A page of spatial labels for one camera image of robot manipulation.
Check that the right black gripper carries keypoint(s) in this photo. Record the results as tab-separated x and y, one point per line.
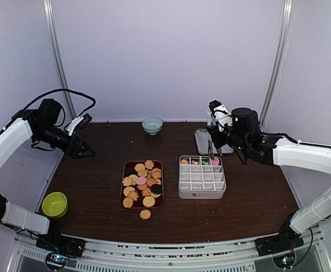
217	142

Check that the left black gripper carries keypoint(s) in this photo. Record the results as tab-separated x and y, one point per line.
73	153

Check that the pink round cookie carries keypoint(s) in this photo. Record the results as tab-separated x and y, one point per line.
216	161

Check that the white divided cookie tin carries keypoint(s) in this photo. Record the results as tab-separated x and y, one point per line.
197	181

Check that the metal food tongs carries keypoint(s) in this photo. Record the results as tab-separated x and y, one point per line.
211	141

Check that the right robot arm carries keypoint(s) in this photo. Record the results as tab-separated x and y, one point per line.
241	131

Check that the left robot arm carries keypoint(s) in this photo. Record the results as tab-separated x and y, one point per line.
39	126

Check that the black sandwich cookie upper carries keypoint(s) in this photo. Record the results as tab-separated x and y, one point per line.
130	171

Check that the black sandwich cookie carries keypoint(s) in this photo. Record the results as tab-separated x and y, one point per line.
156	190
130	171

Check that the green plastic bowl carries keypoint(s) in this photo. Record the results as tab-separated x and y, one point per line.
55	205

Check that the flower shaped tan cookie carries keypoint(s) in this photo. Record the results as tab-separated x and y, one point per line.
149	164

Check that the red cookie tray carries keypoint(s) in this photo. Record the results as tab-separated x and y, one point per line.
135	187

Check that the pale blue ceramic bowl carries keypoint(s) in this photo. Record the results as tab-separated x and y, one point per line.
152	125

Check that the round tan biscuit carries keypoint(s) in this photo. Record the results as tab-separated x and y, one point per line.
148	201

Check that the scalloped cookie on table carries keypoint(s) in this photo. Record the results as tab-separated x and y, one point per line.
145	214

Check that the right aluminium frame post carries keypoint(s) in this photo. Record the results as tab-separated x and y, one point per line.
275	77

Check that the aluminium frame post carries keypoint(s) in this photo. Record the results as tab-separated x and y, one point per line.
49	15
275	77

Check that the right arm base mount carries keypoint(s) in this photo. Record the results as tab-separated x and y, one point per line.
281	242

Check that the aluminium front rail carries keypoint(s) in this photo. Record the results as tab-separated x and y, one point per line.
232	255

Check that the left aluminium frame post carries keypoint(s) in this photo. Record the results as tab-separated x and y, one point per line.
49	15

